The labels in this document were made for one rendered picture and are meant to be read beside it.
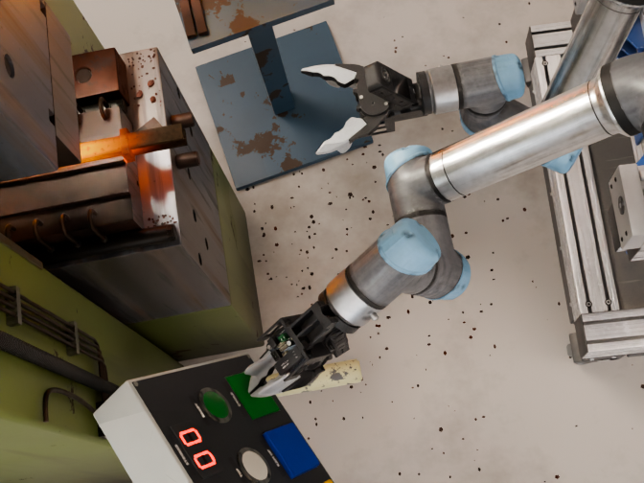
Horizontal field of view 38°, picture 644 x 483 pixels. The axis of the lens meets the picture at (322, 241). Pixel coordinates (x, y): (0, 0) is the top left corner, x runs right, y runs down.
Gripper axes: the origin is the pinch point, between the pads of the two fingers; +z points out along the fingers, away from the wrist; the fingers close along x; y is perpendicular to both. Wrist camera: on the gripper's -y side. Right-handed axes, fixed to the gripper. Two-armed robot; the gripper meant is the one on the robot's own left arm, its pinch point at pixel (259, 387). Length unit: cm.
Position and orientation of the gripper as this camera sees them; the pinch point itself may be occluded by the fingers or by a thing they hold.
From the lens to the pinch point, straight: 137.8
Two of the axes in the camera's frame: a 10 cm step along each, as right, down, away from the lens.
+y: -4.9, 0.3, -8.7
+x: 5.6, 7.7, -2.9
